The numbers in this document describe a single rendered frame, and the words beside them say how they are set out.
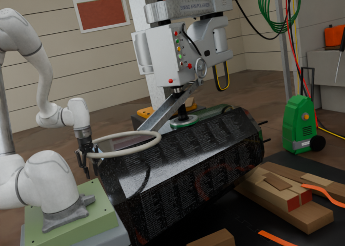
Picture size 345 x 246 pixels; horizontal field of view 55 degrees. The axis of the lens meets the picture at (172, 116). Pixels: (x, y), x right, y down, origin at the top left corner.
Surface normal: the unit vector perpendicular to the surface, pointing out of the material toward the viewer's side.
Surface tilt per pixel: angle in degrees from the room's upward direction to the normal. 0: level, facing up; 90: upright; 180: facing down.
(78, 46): 90
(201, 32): 40
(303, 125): 90
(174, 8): 90
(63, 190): 93
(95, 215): 5
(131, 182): 45
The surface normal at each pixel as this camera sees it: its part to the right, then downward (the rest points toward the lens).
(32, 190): -0.15, 0.26
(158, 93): -0.56, 0.31
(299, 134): 0.18, 0.21
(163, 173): 0.19, -0.58
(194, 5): 0.79, 0.00
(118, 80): 0.39, 0.15
